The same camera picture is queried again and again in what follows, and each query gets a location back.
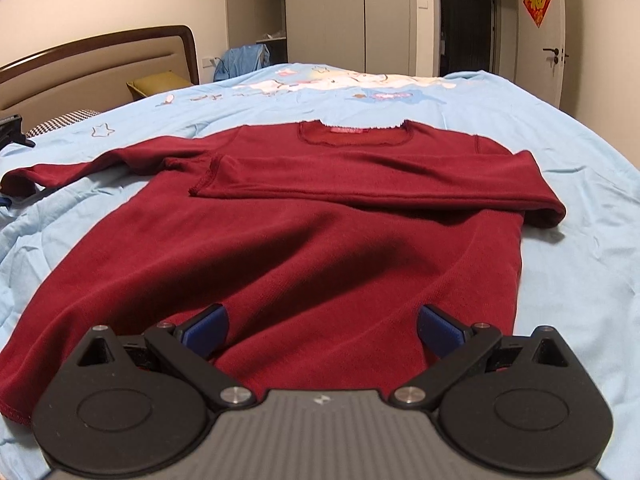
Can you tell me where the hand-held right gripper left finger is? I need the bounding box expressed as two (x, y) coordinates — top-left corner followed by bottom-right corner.
(75, 302), (258, 411)

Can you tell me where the white room door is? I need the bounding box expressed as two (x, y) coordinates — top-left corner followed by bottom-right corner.
(515, 0), (576, 113)

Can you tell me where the brown padded bed headboard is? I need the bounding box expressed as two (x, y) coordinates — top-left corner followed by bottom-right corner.
(0, 25), (201, 118)

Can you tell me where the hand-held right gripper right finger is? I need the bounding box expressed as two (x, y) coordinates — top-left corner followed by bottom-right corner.
(390, 304), (583, 409)

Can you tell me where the open wardrobe door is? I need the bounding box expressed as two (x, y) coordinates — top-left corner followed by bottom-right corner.
(225, 0), (257, 57)

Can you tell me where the grey built-in wardrobe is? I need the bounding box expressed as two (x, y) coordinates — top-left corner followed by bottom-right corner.
(225, 0), (418, 77)

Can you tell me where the dark red knit sweater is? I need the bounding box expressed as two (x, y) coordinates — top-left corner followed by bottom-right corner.
(0, 119), (567, 427)

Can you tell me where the light blue printed blanket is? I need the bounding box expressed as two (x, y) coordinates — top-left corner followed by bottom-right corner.
(0, 62), (640, 480)

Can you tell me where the black white checkered pillow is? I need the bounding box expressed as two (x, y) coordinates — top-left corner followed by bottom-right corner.
(25, 109), (103, 138)

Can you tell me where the mustard yellow pillow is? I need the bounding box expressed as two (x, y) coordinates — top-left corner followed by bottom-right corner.
(126, 72), (193, 100)

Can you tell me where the blue garment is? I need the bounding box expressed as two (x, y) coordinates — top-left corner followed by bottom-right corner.
(214, 44), (272, 82)

